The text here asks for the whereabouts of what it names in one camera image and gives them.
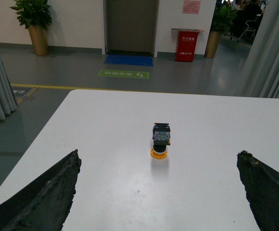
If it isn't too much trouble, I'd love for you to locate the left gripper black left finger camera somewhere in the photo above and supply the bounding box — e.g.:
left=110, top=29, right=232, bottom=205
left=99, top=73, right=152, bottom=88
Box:
left=0, top=150, right=81, bottom=231

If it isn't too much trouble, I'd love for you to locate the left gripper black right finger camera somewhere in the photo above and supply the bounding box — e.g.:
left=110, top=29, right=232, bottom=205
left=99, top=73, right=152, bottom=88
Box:
left=237, top=150, right=279, bottom=231

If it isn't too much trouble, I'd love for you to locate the yellow mushroom push button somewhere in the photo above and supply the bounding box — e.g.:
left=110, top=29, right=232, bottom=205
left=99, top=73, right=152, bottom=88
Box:
left=150, top=123, right=171, bottom=160

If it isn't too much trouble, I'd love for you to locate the dark floor sign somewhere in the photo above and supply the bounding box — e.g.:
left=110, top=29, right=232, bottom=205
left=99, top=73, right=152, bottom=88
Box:
left=12, top=87, right=34, bottom=98

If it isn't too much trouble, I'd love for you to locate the right grey curtain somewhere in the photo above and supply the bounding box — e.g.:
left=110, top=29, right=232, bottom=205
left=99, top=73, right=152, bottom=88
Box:
left=235, top=0, right=279, bottom=98

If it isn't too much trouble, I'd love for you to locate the green floor sign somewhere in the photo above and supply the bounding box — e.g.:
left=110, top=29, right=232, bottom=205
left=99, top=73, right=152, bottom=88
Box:
left=98, top=70, right=150, bottom=79

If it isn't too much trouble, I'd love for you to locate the white office chair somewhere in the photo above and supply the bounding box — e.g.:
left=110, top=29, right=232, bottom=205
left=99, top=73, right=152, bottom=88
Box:
left=237, top=20, right=259, bottom=43

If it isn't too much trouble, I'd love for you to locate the blue floor mat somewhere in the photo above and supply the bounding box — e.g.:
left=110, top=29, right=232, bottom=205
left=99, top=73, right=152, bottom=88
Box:
left=104, top=54, right=153, bottom=66

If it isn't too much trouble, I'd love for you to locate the red fire extinguisher cabinet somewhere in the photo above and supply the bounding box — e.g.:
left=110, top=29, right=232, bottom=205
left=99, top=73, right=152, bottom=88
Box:
left=171, top=28, right=204, bottom=62

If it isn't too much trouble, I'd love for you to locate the right potted green plant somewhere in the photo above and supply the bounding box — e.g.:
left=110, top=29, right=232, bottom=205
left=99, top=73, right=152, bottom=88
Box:
left=204, top=5, right=237, bottom=59

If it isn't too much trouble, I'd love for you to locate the potted green plant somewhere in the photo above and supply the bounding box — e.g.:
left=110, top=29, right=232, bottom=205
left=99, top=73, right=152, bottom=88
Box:
left=10, top=0, right=51, bottom=56
left=204, top=5, right=237, bottom=59

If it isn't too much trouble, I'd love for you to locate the seated person in black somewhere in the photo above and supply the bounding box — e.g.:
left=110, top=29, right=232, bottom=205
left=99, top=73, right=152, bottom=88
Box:
left=232, top=0, right=264, bottom=37

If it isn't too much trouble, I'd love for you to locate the left potted green plant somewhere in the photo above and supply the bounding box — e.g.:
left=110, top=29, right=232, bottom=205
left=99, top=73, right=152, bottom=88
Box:
left=10, top=0, right=51, bottom=56

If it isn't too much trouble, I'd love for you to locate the grey door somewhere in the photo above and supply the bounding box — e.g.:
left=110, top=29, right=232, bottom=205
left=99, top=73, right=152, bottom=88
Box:
left=105, top=0, right=159, bottom=56

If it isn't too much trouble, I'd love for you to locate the pink wall notice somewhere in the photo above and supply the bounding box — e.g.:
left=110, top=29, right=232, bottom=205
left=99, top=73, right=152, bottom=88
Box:
left=182, top=0, right=201, bottom=14

